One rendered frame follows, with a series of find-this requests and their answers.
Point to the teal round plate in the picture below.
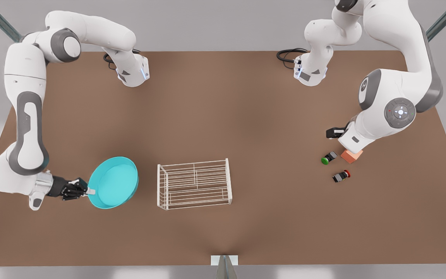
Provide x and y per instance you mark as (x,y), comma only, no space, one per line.
(114,184)

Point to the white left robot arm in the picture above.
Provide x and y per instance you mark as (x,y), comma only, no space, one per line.
(393,77)

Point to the green button switch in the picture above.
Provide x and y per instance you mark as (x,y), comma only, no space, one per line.
(329,157)

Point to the orange block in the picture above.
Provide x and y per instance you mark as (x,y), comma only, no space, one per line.
(351,155)

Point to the red button switch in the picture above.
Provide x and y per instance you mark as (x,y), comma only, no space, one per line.
(341,176)

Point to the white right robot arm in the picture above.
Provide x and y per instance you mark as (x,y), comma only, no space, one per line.
(25,128)

